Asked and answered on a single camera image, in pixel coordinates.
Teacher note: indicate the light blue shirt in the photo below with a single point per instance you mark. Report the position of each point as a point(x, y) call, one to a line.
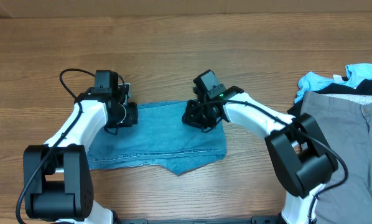
point(355, 73)

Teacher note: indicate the light blue denim jeans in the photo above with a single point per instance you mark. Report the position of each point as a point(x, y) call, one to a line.
point(160, 138)

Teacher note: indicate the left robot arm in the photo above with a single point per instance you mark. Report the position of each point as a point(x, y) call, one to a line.
point(57, 182)

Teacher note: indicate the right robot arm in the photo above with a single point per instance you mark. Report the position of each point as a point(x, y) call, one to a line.
point(301, 157)

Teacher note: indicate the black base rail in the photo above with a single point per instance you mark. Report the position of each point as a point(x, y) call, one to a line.
point(252, 220)

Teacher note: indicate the black garment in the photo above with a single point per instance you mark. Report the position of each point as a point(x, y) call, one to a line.
point(364, 88)

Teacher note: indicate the grey garment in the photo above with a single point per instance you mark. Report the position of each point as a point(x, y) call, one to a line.
point(346, 121)

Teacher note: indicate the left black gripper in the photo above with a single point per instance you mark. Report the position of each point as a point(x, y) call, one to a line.
point(132, 117)

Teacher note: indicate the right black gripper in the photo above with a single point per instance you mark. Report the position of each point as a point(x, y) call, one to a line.
point(191, 119)

